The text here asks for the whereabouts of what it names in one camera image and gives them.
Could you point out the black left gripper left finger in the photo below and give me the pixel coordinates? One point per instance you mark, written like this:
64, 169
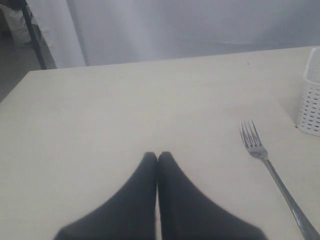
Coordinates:
128, 215

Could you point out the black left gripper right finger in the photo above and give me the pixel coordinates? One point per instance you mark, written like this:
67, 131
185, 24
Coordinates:
187, 214

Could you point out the silver metal fork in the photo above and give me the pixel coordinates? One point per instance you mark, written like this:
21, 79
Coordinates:
253, 144

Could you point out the white plastic perforated basket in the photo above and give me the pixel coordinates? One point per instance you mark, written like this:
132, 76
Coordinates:
308, 120

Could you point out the black metal stand leg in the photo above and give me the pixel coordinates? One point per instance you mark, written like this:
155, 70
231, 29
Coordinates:
34, 41

